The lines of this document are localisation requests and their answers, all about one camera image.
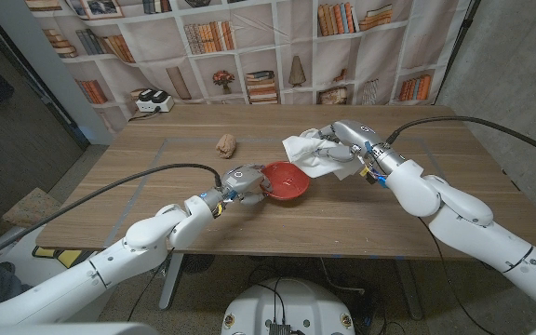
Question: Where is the black backdrop stand pole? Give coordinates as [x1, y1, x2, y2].
[435, 0, 481, 106]

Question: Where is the grey table leg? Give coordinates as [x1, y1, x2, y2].
[394, 259, 425, 321]
[158, 253, 185, 311]

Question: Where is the thin dark left arm cable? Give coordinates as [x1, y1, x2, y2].
[127, 248, 176, 322]

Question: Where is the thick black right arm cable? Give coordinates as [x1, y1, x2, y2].
[385, 115, 536, 167]

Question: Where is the printed bookshelf backdrop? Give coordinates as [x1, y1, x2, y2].
[23, 0, 476, 134]

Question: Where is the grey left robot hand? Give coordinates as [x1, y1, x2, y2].
[211, 163, 274, 208]

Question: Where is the brown crumpled lump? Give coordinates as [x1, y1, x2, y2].
[215, 133, 237, 160]

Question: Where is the yellow and black object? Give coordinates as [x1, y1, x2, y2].
[32, 245, 86, 269]

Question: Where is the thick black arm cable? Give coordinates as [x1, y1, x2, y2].
[0, 163, 223, 269]
[385, 115, 536, 167]

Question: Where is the black power strip cord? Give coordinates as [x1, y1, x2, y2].
[127, 107, 162, 123]

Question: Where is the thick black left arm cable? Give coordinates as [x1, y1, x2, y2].
[0, 163, 223, 269]

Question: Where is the white tissue cloth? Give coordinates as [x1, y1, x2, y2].
[281, 128, 367, 181]

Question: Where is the white box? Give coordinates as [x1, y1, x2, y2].
[0, 225, 60, 288]

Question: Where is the thin dark right arm cable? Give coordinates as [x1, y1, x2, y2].
[417, 217, 486, 335]

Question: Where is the red bowl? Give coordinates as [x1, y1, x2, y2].
[261, 160, 311, 202]

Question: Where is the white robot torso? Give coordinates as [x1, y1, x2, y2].
[221, 277, 356, 335]

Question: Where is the thin dark arm cable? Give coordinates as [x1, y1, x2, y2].
[417, 217, 486, 335]
[127, 248, 176, 322]

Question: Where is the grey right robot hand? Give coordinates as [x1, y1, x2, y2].
[316, 119, 390, 165]

